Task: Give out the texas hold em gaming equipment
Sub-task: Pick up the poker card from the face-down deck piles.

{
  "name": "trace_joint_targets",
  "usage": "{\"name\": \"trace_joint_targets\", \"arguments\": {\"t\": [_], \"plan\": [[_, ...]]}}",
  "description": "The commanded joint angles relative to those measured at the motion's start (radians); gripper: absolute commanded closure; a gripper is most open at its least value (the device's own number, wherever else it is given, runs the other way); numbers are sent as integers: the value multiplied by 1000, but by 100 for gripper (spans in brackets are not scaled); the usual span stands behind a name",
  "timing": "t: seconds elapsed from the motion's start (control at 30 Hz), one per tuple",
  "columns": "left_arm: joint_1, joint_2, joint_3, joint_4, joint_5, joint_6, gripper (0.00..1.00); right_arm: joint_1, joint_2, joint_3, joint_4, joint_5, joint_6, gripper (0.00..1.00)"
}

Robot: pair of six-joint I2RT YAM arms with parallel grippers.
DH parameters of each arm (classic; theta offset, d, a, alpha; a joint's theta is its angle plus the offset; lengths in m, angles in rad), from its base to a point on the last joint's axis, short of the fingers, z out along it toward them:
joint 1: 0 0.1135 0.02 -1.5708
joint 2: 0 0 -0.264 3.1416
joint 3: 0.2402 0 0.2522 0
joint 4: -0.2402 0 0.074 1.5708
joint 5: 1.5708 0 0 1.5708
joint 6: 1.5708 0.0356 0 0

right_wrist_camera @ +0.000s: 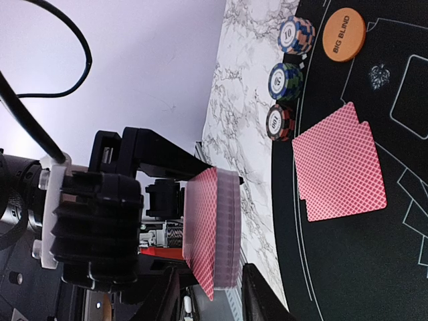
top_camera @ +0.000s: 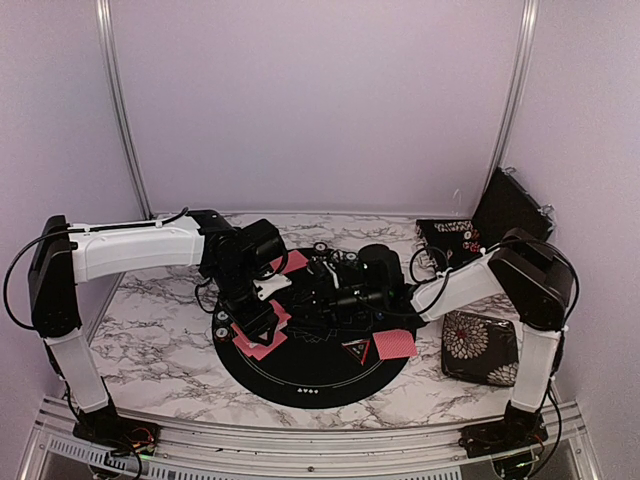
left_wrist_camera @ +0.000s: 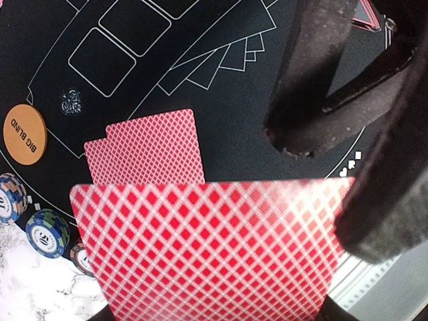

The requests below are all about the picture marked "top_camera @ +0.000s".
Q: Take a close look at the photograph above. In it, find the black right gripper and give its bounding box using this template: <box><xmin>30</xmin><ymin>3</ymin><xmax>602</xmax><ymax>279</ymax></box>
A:
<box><xmin>286</xmin><ymin>276</ymin><xmax>387</xmax><ymax>330</ymax></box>

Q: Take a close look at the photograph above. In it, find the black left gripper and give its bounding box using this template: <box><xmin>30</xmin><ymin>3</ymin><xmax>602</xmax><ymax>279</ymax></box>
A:
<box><xmin>210</xmin><ymin>263</ymin><xmax>280</xmax><ymax>346</ymax></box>

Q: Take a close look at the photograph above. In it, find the red card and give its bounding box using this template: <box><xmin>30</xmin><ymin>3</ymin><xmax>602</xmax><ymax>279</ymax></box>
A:
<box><xmin>233</xmin><ymin>337</ymin><xmax>278</xmax><ymax>361</ymax></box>
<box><xmin>282</xmin><ymin>250</ymin><xmax>309</xmax><ymax>275</ymax></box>
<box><xmin>250</xmin><ymin>331</ymin><xmax>287</xmax><ymax>360</ymax></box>
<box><xmin>374</xmin><ymin>330</ymin><xmax>417</xmax><ymax>360</ymax></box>
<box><xmin>386</xmin><ymin>329</ymin><xmax>415</xmax><ymax>349</ymax></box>

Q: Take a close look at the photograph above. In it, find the red triangle all-in marker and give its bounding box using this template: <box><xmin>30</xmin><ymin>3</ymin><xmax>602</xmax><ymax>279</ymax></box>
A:
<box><xmin>341</xmin><ymin>338</ymin><xmax>372</xmax><ymax>366</ymax></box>

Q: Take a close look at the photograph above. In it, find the red playing card deck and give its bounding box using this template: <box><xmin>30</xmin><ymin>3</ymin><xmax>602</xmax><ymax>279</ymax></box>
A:
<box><xmin>232</xmin><ymin>300</ymin><xmax>291</xmax><ymax>345</ymax></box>

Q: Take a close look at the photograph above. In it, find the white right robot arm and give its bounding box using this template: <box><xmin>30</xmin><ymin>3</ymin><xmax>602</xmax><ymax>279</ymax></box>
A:
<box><xmin>291</xmin><ymin>229</ymin><xmax>579</xmax><ymax>448</ymax></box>

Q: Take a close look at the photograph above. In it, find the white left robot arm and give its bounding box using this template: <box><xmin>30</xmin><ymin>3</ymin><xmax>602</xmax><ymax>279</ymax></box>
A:
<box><xmin>28</xmin><ymin>208</ymin><xmax>290</xmax><ymax>445</ymax></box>

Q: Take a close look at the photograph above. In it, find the round black poker mat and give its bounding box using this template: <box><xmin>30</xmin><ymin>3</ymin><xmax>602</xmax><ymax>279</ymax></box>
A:
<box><xmin>214</xmin><ymin>268</ymin><xmax>420</xmax><ymax>409</ymax></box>

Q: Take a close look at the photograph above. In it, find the floral patterned pouch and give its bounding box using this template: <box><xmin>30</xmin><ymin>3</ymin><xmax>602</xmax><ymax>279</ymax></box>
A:
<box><xmin>441</xmin><ymin>311</ymin><xmax>519</xmax><ymax>387</ymax></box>

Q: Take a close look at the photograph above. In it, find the black poker chip case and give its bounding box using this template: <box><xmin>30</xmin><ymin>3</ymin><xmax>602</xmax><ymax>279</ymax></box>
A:
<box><xmin>416</xmin><ymin>168</ymin><xmax>555</xmax><ymax>269</ymax></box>

